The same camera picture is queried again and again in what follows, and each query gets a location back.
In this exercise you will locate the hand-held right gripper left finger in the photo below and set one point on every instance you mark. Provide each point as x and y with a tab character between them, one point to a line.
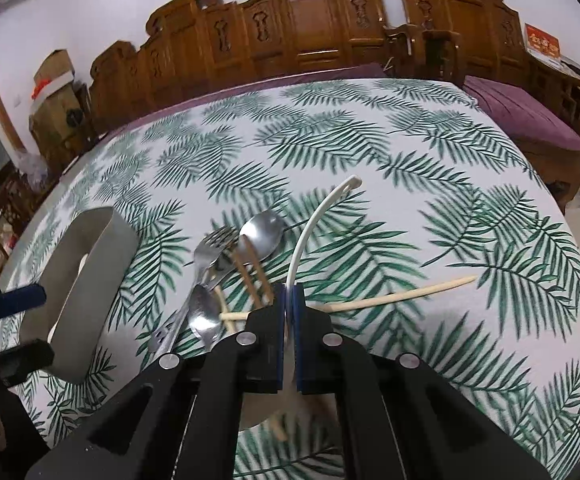
282	360

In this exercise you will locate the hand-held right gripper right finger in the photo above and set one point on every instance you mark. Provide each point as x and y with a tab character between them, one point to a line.
298	360

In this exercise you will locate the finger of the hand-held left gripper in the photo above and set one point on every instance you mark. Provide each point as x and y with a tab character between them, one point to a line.
17	298
25	357

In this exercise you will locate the brown wooden chopstick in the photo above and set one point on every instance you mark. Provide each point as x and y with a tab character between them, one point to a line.
245	275
260	275

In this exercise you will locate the small metal spoon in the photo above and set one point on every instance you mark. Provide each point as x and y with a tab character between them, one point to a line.
205	316

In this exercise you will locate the grey metal tray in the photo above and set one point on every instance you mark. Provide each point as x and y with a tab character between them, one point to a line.
112	260

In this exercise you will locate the light bamboo chopstick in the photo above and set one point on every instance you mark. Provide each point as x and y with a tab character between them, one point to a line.
394	294

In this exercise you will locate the white plastic spoon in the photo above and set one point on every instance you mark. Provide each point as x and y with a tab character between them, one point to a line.
302	240

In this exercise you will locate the large metal spoon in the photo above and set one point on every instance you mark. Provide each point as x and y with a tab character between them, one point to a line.
262	235

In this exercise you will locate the metal fork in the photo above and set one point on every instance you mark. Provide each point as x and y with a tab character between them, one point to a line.
210	255

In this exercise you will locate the stacked cardboard boxes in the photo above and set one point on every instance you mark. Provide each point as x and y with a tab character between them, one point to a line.
55	110

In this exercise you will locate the leaf printed tablecloth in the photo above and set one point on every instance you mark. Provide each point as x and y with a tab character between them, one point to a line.
369	160

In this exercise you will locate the small purple seat cushion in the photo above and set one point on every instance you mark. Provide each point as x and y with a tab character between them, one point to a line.
519	115

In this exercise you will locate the long carved wooden sofa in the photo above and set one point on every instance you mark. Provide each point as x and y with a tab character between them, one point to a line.
290	20

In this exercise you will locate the carved wooden armchair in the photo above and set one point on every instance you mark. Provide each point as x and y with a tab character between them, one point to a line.
444	15

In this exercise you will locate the wooden side table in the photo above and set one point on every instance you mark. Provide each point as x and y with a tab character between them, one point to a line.
564	90

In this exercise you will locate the red desk calendar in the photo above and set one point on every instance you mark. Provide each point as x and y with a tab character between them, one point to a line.
542	40

